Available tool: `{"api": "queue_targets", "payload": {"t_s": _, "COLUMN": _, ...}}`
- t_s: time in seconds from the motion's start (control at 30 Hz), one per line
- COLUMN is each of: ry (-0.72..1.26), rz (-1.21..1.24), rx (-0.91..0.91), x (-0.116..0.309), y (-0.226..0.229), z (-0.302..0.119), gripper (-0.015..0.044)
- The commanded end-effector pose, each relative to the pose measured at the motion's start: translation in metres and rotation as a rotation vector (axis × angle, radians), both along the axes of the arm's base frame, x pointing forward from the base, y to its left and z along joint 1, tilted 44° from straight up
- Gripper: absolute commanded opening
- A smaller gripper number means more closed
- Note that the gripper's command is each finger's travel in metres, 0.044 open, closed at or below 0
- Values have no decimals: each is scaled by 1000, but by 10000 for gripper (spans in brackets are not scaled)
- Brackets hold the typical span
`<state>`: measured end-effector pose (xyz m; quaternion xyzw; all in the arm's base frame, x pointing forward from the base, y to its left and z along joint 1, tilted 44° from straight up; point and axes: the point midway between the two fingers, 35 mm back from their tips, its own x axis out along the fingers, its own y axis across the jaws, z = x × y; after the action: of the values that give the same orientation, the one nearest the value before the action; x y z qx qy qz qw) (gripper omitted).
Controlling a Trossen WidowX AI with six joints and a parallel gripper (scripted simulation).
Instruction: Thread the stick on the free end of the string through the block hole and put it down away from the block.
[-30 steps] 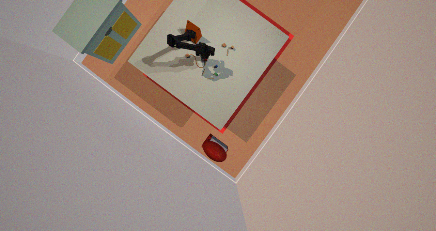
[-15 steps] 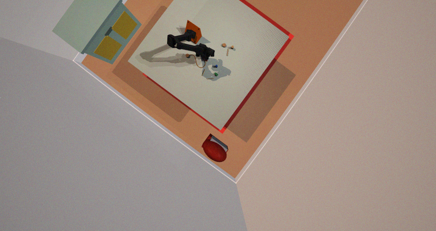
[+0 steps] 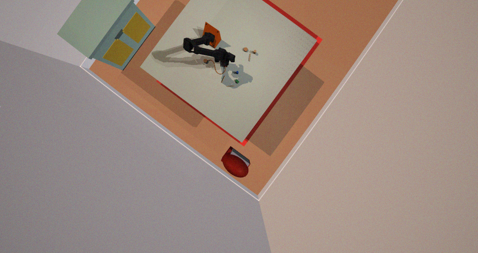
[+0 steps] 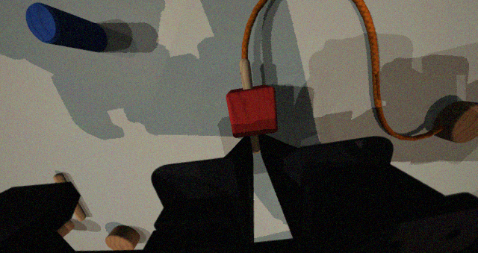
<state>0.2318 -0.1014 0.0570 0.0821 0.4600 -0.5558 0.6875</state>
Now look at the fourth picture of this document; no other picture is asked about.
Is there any thin wooden stick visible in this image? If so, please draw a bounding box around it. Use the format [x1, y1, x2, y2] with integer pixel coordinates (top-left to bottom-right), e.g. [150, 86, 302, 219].
[53, 173, 87, 221]

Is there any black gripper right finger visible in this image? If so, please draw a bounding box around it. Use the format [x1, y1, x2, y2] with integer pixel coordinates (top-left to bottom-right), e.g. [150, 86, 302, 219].
[258, 134, 394, 238]

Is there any dark blue cylinder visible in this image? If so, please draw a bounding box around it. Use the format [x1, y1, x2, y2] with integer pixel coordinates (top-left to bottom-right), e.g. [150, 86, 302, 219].
[25, 2, 108, 52]

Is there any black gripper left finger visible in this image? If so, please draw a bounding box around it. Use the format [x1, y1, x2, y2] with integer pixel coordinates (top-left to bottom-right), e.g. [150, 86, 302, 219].
[151, 136, 254, 243]

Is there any brown string with wooden stick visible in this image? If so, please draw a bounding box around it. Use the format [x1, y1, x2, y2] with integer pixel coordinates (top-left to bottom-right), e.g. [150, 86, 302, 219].
[239, 0, 445, 154]

